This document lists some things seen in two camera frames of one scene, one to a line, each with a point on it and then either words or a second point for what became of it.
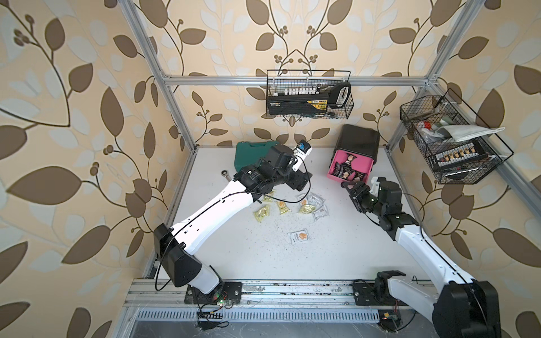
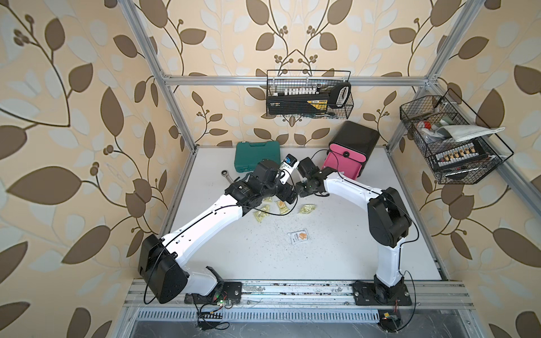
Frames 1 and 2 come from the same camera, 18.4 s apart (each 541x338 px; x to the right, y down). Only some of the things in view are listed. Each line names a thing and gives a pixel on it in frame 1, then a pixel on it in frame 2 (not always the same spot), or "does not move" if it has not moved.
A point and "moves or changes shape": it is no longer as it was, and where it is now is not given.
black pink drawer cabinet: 355,153 moves or changes shape
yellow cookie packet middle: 283,207 does not move
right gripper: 365,189 to 299,184
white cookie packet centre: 299,236 does not move
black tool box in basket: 298,104 does not move
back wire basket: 309,94 does not move
